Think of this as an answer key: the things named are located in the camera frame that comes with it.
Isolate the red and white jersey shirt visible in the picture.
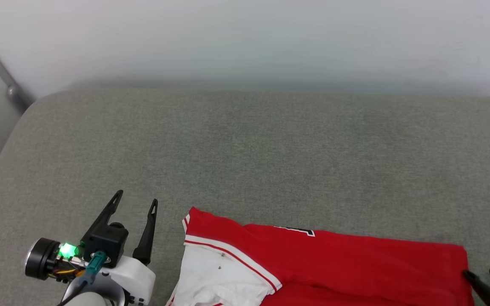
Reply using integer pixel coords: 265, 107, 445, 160
165, 207, 476, 306

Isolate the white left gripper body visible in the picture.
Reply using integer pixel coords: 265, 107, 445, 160
24, 237, 157, 306

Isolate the black camera cable teal plug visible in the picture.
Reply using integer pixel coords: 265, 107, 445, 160
59, 250, 110, 306

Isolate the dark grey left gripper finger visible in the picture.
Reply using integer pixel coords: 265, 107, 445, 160
133, 198, 159, 266
81, 190, 124, 243

